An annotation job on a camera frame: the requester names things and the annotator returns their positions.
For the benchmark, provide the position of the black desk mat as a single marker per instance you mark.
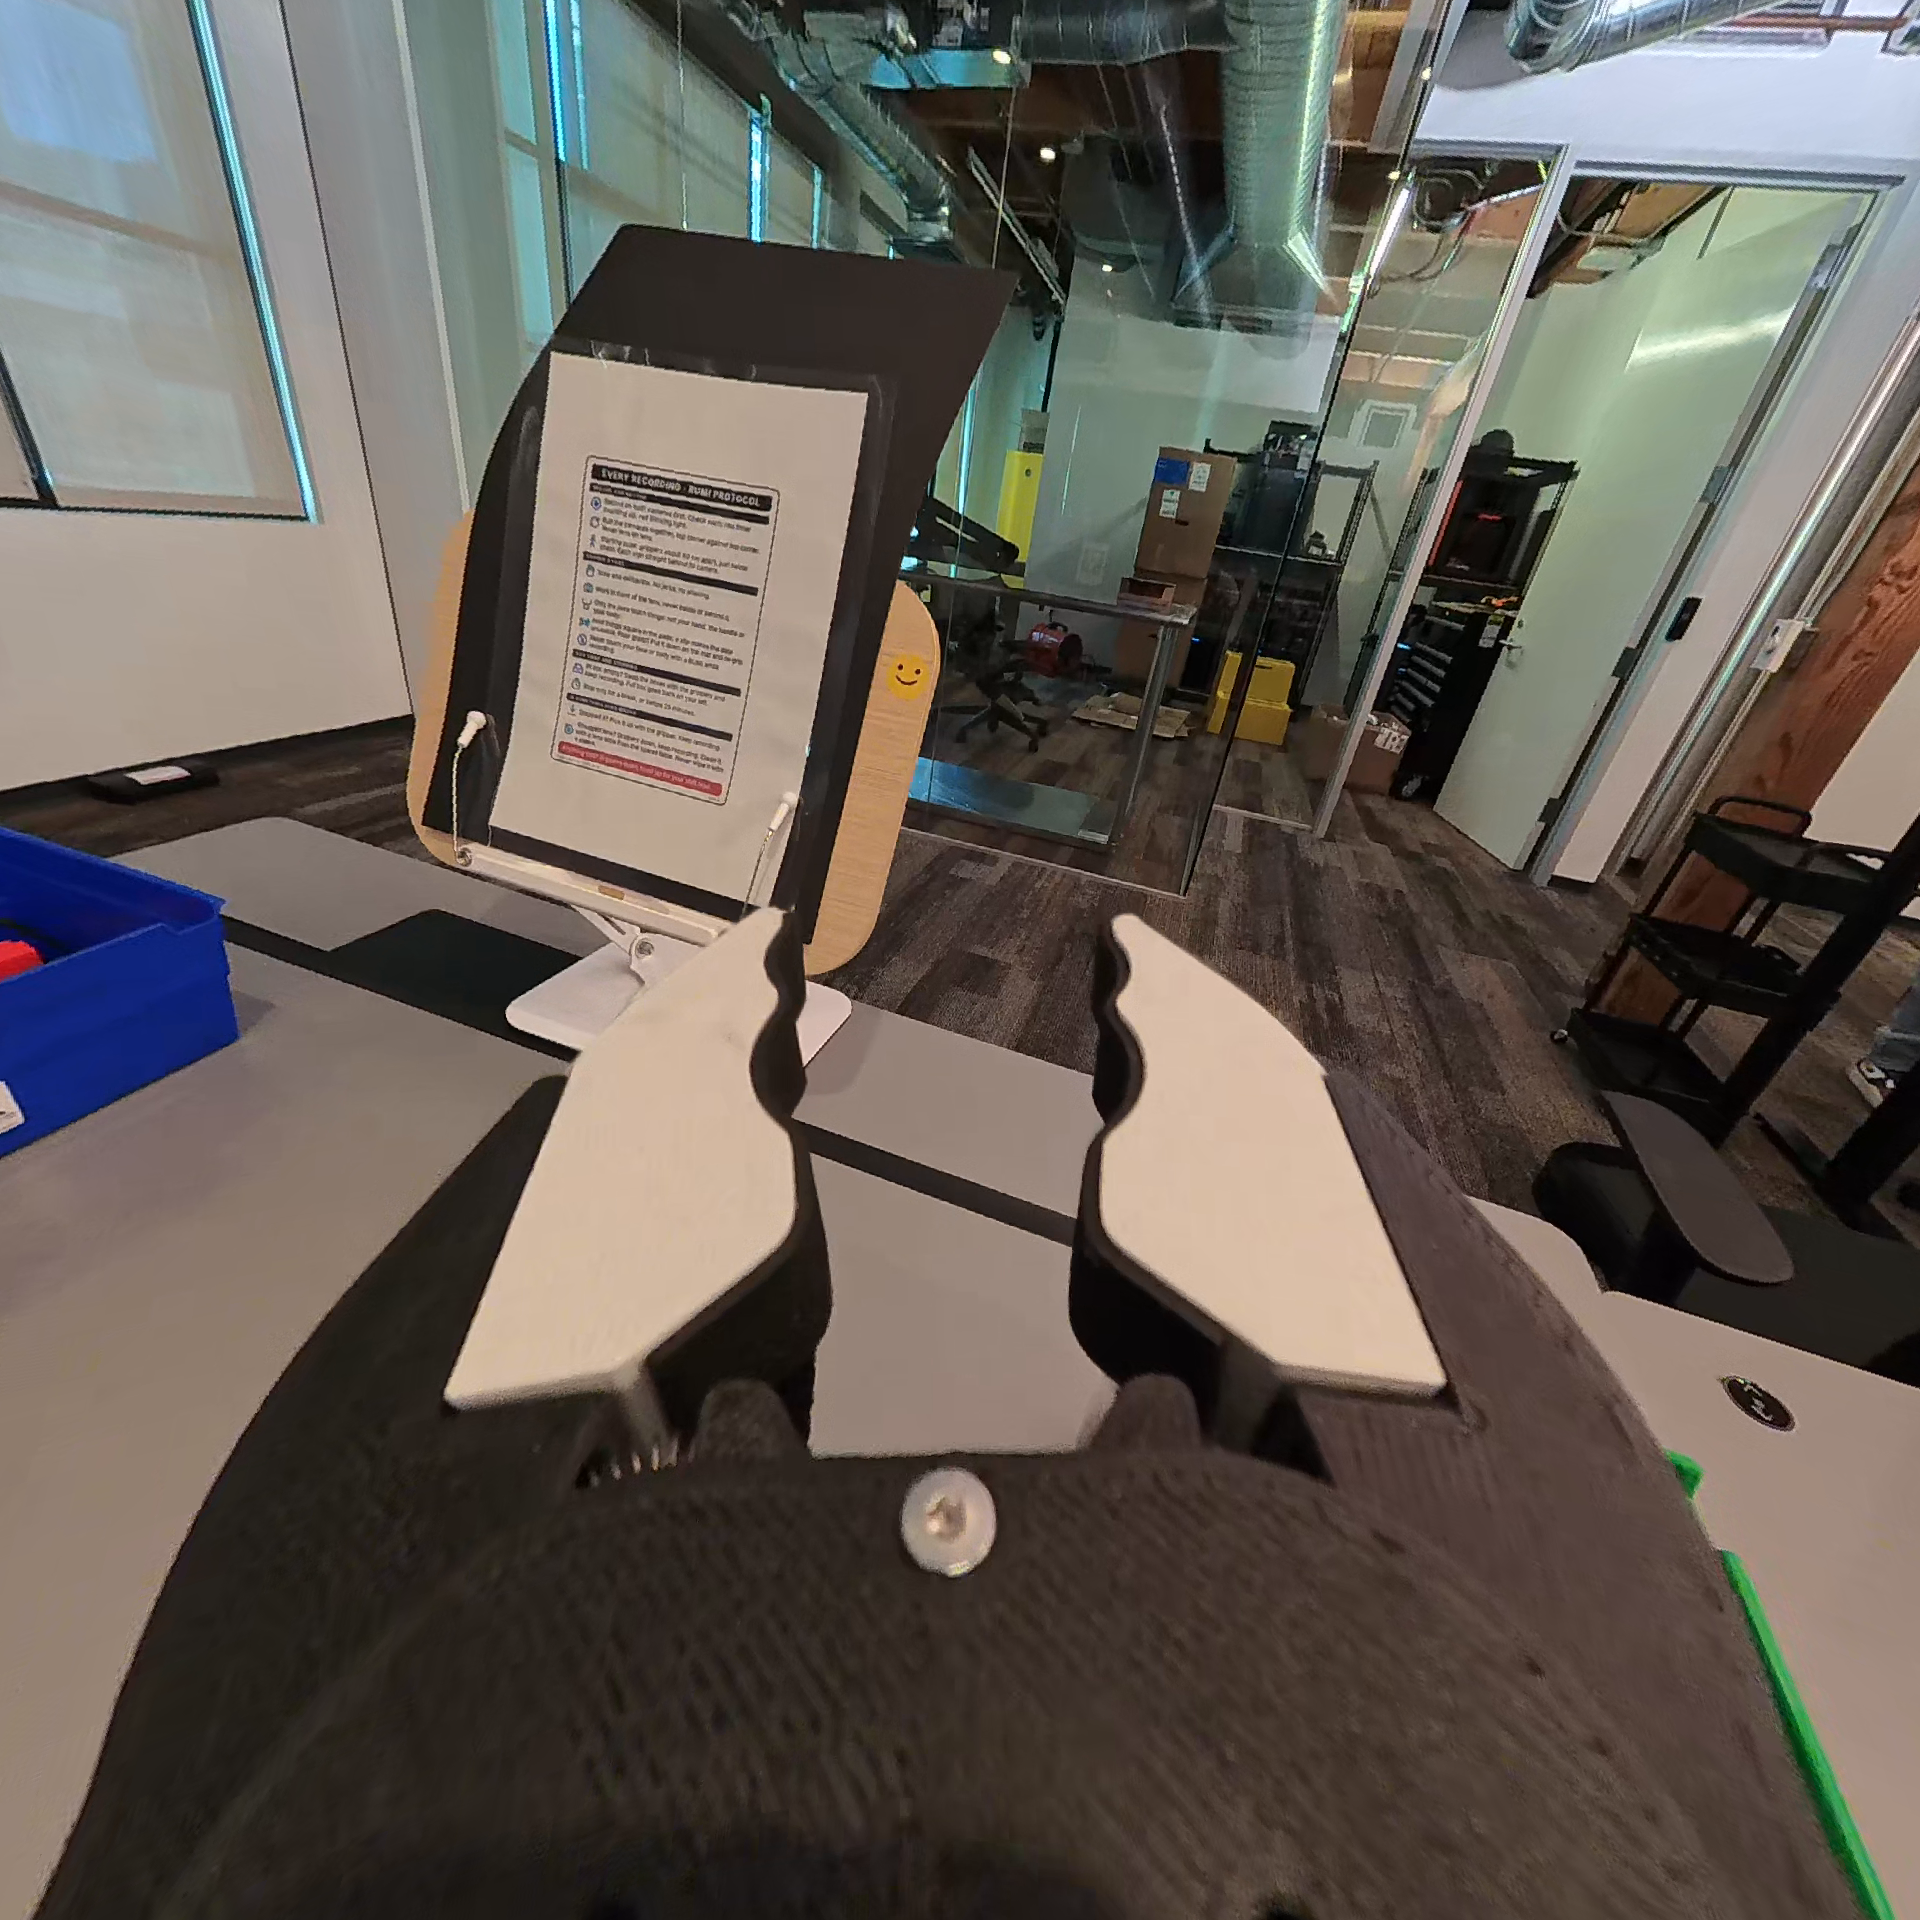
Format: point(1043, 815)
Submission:
point(451, 969)

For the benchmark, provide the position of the yellow plastic containers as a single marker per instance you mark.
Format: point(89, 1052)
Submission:
point(1253, 699)

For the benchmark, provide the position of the black office chair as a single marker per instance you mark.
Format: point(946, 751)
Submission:
point(1004, 690)
point(1710, 1201)

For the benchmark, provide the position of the spiral ceiling duct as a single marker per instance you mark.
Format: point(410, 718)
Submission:
point(1275, 151)

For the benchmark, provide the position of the black floor power box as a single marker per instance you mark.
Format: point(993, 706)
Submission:
point(151, 780)

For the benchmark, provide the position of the red object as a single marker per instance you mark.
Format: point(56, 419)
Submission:
point(18, 956)

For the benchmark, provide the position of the stack of cardboard boxes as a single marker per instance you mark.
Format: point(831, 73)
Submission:
point(1179, 541)

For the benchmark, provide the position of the acrylic sign stand wooden board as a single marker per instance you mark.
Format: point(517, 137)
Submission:
point(674, 600)

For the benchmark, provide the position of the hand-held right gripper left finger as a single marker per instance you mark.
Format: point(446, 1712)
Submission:
point(630, 1201)

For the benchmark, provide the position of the black storage rack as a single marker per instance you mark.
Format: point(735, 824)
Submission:
point(1479, 630)

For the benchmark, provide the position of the blue plastic bin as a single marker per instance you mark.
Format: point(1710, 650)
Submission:
point(104, 990)

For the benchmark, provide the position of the black utility cart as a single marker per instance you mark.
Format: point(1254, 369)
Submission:
point(1710, 961)

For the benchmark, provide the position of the yellow smiley sticker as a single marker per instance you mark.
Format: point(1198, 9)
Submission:
point(909, 675)

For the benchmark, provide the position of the green plastic bin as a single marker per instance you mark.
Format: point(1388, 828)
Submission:
point(1800, 1725)

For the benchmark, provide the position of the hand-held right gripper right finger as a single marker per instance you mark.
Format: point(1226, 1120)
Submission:
point(1261, 1214)

